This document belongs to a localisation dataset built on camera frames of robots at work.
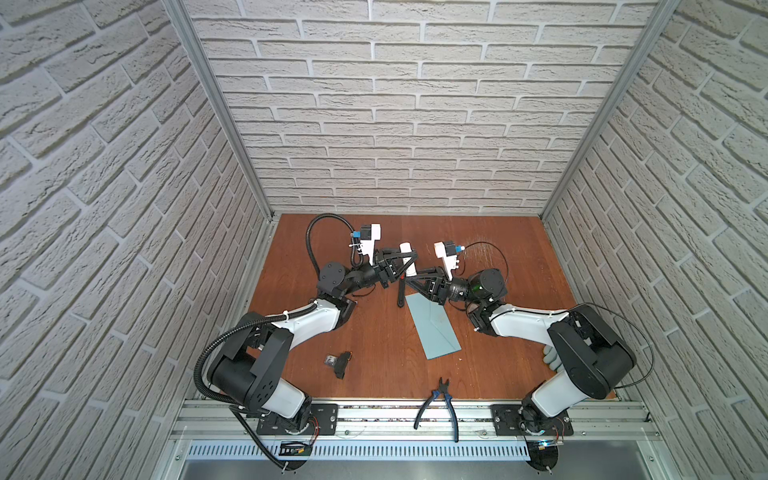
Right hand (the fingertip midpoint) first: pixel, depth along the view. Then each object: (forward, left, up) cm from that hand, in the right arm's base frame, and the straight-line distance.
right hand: (406, 281), depth 70 cm
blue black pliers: (-19, -9, -25) cm, 33 cm away
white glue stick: (+5, 0, +7) cm, 9 cm away
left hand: (+3, -3, +6) cm, 7 cm away
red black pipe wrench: (+12, -1, -26) cm, 29 cm away
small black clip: (-10, +19, -25) cm, 33 cm away
